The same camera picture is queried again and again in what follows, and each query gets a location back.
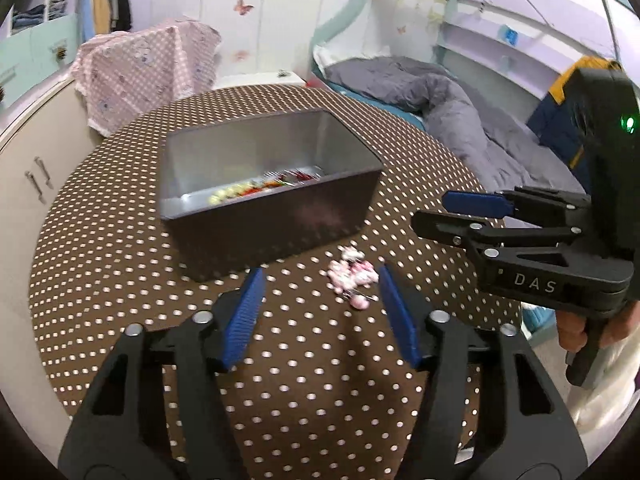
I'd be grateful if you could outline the teal drawer unit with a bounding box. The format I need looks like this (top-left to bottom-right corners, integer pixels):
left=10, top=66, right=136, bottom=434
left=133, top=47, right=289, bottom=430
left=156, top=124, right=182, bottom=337
left=0, top=12, right=81, bottom=106

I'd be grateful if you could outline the beige cabinet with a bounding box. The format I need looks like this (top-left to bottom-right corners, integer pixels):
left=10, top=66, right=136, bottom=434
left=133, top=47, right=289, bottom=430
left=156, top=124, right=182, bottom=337
left=0, top=72, right=96, bottom=431

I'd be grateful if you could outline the white nightstand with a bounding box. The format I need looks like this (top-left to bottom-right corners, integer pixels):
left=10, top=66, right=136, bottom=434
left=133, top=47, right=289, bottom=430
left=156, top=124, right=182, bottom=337
left=215, top=70, right=307, bottom=92

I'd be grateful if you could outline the pink bead bracelet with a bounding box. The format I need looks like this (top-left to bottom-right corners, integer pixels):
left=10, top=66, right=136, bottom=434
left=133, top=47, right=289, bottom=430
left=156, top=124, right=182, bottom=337
left=326, top=246, right=379, bottom=309

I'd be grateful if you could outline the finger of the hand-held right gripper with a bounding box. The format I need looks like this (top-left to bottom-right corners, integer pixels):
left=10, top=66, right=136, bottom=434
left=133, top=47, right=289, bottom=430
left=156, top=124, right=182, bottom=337
left=411, top=210, right=633, bottom=311
left=442, top=186, right=593, bottom=223

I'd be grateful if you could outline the grey duvet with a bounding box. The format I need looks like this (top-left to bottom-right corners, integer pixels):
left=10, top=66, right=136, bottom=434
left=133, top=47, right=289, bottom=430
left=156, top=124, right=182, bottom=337
left=322, top=57, right=588, bottom=196

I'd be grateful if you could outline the teal bed headboard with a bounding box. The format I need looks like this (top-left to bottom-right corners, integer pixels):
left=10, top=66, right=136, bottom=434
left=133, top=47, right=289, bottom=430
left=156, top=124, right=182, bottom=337
left=310, top=0, right=383, bottom=81

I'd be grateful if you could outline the navy and yellow jacket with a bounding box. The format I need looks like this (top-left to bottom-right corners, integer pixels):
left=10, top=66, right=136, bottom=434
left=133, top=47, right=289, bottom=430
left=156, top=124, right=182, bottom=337
left=525, top=56, right=626, bottom=168

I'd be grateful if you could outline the silver chain necklace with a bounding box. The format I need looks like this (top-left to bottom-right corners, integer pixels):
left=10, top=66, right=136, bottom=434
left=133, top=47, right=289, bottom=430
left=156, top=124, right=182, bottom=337
left=280, top=166, right=327, bottom=187

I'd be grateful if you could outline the person's right hand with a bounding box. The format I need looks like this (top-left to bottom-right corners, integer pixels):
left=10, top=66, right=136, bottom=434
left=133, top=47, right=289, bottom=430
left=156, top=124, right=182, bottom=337
left=556, top=300, right=640, bottom=352

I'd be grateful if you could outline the pink checked cloth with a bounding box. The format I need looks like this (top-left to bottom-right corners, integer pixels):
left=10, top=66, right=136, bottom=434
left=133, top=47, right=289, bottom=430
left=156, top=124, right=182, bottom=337
left=70, top=16, right=223, bottom=137

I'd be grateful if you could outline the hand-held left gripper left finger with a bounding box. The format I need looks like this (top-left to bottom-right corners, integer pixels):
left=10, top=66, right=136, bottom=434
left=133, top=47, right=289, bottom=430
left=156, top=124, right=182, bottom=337
left=57, top=267, right=266, bottom=480

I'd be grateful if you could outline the brown polka dot tablecloth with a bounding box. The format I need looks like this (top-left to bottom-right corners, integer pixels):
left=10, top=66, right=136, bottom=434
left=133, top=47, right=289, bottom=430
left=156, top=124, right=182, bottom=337
left=29, top=84, right=523, bottom=480

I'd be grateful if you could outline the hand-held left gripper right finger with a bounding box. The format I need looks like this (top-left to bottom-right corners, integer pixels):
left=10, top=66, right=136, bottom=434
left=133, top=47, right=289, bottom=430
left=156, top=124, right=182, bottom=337
left=377, top=264, right=586, bottom=480

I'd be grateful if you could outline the dark grey storage box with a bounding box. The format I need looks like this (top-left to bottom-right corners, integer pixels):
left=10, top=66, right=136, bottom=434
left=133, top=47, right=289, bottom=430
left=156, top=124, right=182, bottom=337
left=159, top=109, right=386, bottom=282

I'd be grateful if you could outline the folded jeans stack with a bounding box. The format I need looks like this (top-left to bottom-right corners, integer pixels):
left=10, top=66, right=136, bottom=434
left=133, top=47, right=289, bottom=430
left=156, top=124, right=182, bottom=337
left=10, top=0, right=69, bottom=36

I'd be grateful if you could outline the lilac wall shelf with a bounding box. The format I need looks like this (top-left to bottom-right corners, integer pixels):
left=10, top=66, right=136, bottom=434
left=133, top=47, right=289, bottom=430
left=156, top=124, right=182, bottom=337
left=434, top=0, right=621, bottom=106

